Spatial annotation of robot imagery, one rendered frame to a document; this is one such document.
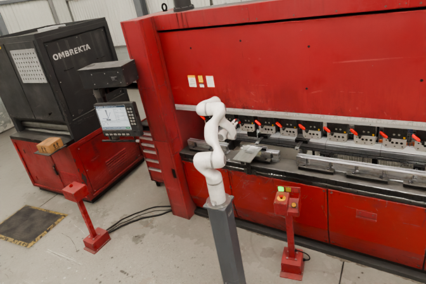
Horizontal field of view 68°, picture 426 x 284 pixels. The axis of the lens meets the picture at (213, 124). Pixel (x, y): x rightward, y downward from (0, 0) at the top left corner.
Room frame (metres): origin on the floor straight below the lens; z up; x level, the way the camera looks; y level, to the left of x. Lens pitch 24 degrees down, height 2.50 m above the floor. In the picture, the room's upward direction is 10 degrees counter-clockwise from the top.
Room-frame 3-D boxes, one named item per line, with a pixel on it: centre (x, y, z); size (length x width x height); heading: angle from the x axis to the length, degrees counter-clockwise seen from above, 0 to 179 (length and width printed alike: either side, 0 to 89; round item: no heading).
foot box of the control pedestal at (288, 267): (2.08, -0.48, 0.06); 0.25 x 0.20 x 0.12; 155
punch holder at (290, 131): (2.46, -0.66, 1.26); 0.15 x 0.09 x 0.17; 54
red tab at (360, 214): (1.95, -1.09, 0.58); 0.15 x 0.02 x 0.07; 54
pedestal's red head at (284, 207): (2.10, -0.50, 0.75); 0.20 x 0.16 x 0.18; 65
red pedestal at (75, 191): (2.86, 1.55, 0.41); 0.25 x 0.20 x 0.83; 144
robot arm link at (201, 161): (1.95, 0.09, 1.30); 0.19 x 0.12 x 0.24; 75
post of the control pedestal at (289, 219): (2.10, -0.50, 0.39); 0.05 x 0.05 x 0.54; 65
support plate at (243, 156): (2.56, -0.27, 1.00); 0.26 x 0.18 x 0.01; 144
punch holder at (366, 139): (2.10, -1.14, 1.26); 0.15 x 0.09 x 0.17; 54
